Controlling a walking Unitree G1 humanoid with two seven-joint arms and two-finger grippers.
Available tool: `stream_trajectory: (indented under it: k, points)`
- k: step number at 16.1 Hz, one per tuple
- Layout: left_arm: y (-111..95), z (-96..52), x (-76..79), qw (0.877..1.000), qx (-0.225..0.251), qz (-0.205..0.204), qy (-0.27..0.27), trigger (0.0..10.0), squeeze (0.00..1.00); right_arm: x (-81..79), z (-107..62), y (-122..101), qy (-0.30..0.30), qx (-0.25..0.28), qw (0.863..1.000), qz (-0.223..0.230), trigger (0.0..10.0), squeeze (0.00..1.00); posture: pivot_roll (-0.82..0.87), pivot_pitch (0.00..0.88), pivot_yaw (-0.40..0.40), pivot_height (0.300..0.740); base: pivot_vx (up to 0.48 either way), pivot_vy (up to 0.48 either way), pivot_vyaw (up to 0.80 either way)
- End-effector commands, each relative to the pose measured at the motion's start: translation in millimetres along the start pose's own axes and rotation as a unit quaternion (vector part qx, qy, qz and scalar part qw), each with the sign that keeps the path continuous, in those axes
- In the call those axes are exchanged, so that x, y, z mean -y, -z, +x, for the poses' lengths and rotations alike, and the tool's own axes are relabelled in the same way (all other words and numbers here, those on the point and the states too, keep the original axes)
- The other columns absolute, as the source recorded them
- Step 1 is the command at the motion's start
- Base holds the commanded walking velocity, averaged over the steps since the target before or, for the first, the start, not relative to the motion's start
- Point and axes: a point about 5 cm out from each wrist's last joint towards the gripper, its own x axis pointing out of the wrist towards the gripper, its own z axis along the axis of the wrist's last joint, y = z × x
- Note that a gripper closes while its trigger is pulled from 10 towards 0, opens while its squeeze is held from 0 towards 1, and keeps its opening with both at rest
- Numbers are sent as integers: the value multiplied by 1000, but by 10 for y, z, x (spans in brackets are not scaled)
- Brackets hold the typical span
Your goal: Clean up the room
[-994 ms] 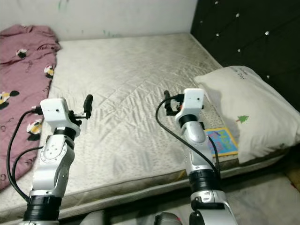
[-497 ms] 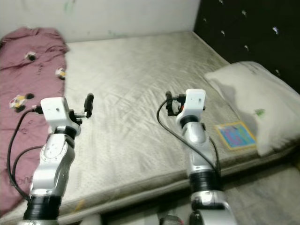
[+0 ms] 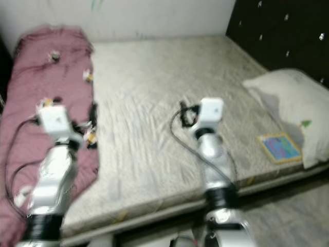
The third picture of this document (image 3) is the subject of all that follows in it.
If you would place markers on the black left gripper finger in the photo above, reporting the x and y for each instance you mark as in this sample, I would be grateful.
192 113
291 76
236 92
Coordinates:
93 112

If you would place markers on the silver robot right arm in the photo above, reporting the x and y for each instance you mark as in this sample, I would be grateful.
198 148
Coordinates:
216 154

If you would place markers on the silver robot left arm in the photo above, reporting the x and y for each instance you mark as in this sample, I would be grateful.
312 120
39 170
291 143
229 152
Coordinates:
54 180

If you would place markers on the dark tufted headboard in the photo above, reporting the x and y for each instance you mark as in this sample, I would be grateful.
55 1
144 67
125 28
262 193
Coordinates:
282 31

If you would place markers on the mauve cartoon print quilt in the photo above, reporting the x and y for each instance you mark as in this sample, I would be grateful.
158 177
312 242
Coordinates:
41 77

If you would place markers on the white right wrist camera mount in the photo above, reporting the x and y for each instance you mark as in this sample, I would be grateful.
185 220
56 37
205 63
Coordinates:
211 110

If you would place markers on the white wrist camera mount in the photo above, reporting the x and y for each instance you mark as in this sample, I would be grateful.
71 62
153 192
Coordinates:
211 110
54 118

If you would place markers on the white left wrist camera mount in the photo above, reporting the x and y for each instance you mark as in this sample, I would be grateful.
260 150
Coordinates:
54 118

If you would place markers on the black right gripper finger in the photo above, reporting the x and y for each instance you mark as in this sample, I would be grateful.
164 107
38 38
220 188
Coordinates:
183 106

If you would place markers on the colourful children's board book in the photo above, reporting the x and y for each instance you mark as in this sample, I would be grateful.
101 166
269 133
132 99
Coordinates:
280 148

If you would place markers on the grey robot right leg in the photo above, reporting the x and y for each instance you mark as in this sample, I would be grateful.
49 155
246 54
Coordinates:
183 241

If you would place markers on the white pillow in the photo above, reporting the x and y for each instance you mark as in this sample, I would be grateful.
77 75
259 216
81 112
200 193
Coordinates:
288 92

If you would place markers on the grey quilted mattress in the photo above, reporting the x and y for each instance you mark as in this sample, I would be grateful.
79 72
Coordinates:
159 77

